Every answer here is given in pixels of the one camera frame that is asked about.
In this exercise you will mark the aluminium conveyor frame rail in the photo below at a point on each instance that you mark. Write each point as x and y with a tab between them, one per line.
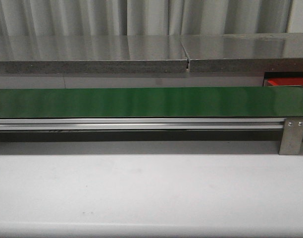
141	124

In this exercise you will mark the green conveyor belt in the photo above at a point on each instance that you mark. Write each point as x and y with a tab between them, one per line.
253	102

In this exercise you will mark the red plastic tray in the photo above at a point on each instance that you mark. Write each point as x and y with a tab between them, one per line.
288	81

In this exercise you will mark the grey stone counter slab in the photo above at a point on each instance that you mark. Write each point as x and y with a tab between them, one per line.
262	52
91	54

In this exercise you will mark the grey stone counter slab left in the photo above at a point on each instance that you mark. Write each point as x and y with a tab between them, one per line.
91	54

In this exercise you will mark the white pleated curtain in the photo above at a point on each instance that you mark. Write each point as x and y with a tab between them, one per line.
142	17

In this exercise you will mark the grey stone counter slab right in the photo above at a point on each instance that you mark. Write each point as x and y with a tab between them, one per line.
262	52

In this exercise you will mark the steel conveyor support bracket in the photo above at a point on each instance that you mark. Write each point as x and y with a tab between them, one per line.
292	136

